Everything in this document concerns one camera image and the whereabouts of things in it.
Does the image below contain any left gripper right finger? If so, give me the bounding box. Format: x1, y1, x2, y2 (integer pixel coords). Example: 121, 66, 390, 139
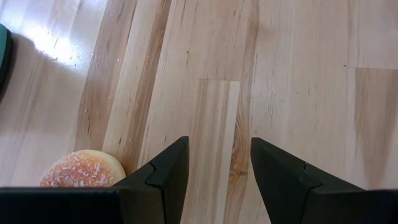
250, 137, 398, 224

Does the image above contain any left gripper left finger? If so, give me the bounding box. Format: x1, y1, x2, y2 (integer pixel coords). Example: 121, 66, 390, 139
0, 136, 190, 224

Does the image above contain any pink sprinkled donut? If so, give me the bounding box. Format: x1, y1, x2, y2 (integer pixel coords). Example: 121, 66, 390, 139
39, 149, 127, 188

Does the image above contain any metal box grater teal trim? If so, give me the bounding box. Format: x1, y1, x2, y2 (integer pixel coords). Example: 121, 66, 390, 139
0, 22, 14, 97

